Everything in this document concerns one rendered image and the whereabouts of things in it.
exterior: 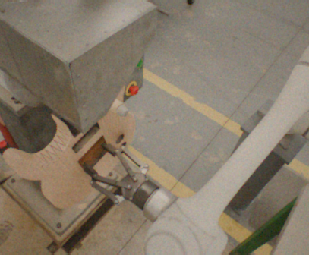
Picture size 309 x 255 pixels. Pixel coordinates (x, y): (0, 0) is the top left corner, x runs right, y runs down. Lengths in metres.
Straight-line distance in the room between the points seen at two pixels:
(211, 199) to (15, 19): 0.43
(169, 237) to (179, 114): 1.84
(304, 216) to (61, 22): 0.87
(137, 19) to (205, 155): 1.76
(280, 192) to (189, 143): 0.72
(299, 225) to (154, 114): 1.54
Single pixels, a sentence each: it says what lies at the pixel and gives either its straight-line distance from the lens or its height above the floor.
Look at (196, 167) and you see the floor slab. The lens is 2.04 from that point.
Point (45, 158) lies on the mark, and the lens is 0.70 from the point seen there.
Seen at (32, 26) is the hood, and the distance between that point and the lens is 0.42.
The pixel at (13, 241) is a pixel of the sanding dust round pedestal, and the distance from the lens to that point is 1.93.
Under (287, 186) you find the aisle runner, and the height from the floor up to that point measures 0.00.
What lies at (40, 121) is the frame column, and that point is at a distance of 1.09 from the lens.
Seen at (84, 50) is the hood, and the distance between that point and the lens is 0.36.
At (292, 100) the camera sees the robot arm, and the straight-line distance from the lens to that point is 0.71.
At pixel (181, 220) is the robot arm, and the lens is 0.54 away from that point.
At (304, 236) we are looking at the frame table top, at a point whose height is 0.93.
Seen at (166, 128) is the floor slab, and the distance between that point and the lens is 2.19.
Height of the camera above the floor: 1.75
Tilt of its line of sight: 53 degrees down
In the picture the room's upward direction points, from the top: 6 degrees clockwise
